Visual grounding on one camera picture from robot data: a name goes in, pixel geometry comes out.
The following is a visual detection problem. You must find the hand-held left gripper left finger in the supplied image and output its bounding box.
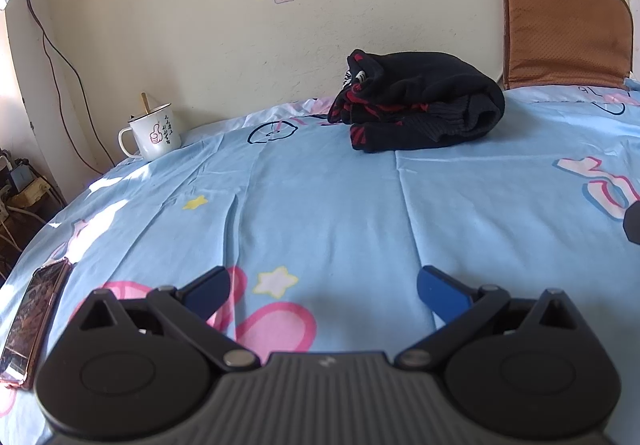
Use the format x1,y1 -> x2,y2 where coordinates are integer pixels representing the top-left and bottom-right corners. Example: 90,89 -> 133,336
69,266 -> 262,372

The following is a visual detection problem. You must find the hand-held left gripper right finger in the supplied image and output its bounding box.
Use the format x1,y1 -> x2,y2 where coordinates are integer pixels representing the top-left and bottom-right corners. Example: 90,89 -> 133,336
395,265 -> 582,372

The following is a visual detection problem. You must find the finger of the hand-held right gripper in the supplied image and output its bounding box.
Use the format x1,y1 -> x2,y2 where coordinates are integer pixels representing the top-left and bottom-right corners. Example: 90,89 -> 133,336
623,202 -> 640,242

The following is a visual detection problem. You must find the dark red-white printed garment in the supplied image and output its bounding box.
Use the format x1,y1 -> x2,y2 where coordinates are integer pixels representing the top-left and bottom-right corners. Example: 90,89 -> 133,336
327,50 -> 506,154

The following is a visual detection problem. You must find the light blue printed bed sheet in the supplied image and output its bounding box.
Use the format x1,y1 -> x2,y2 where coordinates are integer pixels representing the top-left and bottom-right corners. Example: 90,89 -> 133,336
0,79 -> 640,445

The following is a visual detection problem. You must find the white enamel mug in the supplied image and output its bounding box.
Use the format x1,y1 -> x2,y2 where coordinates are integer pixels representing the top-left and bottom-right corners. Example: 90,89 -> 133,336
118,103 -> 182,162

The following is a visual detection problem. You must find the smartphone with pink case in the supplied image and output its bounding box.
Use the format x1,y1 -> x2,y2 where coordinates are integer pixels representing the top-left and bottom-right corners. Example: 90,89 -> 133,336
0,258 -> 74,391

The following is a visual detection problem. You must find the brown seat cushion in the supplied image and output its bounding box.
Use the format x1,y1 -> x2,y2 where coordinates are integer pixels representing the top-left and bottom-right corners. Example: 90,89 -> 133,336
501,0 -> 635,90

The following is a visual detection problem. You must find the yellowed power strip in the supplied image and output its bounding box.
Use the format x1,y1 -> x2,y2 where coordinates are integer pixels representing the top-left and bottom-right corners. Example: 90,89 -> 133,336
7,176 -> 54,208

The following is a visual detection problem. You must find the black power adapter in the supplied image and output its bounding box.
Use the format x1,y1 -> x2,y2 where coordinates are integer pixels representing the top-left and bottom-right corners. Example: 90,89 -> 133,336
10,164 -> 34,192

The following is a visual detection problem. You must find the dark wall wire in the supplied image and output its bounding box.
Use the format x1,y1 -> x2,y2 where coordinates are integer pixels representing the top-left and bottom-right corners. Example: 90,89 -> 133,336
42,32 -> 117,170

